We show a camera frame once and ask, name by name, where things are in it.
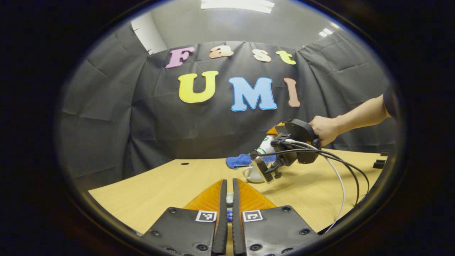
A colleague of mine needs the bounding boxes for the long ceiling light panel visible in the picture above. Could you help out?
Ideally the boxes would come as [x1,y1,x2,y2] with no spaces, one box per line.
[201,0,275,14]

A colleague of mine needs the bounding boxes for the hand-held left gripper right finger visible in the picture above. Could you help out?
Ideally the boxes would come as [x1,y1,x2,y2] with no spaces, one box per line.
[232,178,319,256]

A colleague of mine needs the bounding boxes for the white teacup lid blue print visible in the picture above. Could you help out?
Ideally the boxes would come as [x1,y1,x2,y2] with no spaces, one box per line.
[226,193,234,223]

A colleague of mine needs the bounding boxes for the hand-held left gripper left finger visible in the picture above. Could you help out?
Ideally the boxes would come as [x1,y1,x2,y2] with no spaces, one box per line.
[142,179,228,256]

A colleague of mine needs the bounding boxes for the white water bottle green label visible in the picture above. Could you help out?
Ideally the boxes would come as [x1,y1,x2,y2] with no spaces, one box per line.
[257,134,276,155]

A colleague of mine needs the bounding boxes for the white cable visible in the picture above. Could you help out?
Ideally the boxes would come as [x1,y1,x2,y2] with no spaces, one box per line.
[284,139,346,233]

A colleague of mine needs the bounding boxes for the black backdrop cloth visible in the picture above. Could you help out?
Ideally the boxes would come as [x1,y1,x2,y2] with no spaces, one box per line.
[57,21,398,191]

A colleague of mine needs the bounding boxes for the white ceramic teacup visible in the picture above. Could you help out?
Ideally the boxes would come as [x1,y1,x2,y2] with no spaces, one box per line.
[243,164,265,183]

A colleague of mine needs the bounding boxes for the blue towel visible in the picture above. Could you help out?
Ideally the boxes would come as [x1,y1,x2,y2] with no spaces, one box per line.
[226,153,276,169]

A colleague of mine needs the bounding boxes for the black cable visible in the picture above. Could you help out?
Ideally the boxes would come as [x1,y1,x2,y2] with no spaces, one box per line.
[270,151,359,207]
[251,148,370,199]

